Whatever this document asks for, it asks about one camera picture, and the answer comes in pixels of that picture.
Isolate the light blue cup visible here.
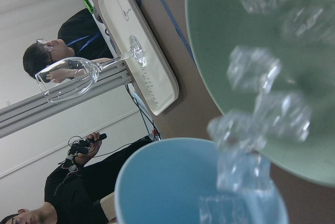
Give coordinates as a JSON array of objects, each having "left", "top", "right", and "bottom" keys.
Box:
[{"left": 115, "top": 138, "right": 289, "bottom": 223}]

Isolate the green bowl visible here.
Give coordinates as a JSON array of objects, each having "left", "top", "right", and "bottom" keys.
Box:
[{"left": 186, "top": 0, "right": 334, "bottom": 186}]

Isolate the cream bear serving tray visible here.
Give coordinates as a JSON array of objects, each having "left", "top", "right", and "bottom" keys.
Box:
[{"left": 98, "top": 0, "right": 179, "bottom": 116}]

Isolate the clear wine glass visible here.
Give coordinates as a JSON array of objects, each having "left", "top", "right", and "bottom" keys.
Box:
[{"left": 35, "top": 35, "right": 148, "bottom": 104}]

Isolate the seated person in black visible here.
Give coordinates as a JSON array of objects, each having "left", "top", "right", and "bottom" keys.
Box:
[{"left": 23, "top": 9, "right": 113, "bottom": 79}]

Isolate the green clamp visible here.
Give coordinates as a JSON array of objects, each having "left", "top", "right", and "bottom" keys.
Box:
[{"left": 83, "top": 0, "right": 95, "bottom": 14}]

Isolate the aluminium frame post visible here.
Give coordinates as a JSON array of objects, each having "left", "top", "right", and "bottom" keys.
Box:
[{"left": 1, "top": 60, "right": 131, "bottom": 137}]

